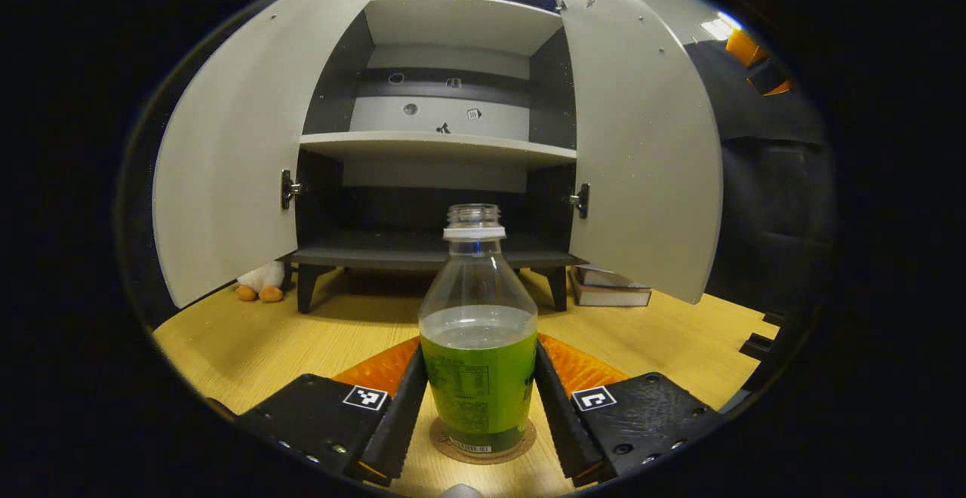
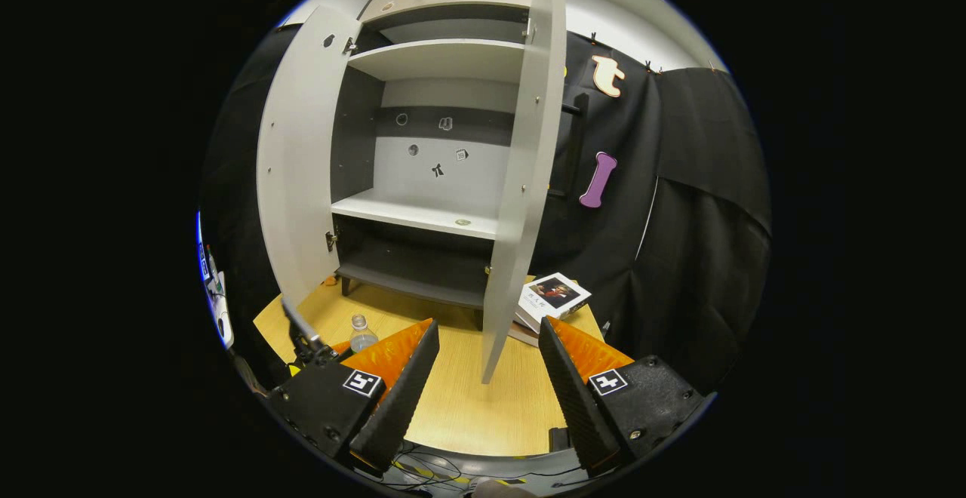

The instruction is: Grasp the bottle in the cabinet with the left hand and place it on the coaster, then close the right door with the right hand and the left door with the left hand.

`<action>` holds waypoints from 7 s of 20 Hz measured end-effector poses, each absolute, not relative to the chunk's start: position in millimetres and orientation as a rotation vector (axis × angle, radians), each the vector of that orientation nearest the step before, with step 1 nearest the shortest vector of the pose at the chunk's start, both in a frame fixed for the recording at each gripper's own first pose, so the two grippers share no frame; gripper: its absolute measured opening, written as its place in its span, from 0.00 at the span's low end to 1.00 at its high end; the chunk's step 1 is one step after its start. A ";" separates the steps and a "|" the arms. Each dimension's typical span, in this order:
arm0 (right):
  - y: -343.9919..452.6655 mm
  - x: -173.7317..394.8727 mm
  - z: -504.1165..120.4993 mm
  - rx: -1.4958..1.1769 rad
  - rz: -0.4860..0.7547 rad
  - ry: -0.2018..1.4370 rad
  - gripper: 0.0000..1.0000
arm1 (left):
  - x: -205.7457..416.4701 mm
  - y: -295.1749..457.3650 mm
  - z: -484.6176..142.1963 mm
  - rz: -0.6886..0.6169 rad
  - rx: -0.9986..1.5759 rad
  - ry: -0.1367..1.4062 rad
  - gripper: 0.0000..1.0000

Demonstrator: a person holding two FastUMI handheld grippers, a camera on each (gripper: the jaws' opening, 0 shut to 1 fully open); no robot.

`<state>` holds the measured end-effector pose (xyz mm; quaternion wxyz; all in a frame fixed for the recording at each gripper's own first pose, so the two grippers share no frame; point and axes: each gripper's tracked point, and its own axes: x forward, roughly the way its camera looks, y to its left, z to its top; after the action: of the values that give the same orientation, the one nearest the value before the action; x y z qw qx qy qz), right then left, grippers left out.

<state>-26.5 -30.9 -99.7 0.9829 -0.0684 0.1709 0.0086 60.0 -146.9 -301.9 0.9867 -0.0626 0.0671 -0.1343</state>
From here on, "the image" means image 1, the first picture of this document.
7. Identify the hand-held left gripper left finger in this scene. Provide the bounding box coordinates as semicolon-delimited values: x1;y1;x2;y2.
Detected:
234;336;429;487

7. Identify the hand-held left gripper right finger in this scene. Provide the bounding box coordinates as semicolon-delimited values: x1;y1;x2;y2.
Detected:
533;332;725;487

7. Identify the round cork coaster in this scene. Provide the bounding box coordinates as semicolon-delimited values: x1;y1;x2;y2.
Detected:
429;417;537;466

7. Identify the clear bottle with green label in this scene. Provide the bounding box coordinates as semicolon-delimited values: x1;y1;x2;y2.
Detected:
417;204;539;456

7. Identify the grey cabinet door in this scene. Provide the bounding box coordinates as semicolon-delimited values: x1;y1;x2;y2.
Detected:
151;0;392;310
560;0;725;305

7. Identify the grey and dark cabinet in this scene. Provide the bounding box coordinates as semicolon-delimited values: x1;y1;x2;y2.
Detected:
281;0;605;314

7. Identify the small ceiling light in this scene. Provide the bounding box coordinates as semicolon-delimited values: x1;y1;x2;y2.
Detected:
700;11;744;41

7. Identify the thick book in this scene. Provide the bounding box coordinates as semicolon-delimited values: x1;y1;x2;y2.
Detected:
570;272;653;308

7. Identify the white cover book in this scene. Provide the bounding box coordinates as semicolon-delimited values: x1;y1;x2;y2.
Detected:
574;264;641;289

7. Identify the penguin plush toy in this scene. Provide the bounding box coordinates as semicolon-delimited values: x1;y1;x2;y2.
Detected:
236;260;286;303

